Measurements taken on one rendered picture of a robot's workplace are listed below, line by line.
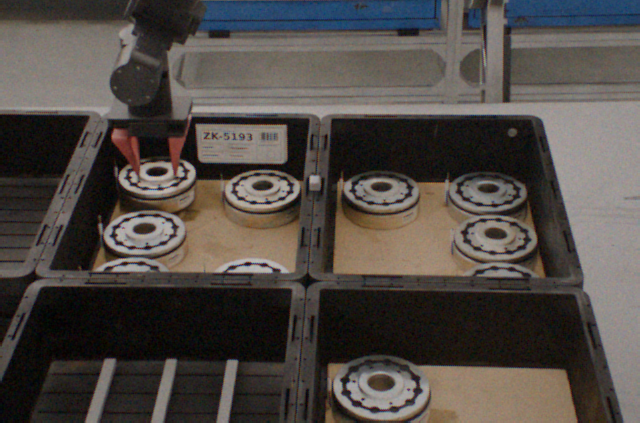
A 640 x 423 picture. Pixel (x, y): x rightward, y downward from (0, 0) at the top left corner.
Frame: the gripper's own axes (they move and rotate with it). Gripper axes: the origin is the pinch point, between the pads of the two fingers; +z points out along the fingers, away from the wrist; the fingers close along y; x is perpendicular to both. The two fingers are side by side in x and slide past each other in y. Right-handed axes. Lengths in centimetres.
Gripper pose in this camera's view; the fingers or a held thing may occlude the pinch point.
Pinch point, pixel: (156, 168)
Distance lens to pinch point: 161.5
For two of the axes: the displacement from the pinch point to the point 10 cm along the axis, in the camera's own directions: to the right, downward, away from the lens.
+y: 10.0, 0.1, -0.4
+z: 0.2, 8.6, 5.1
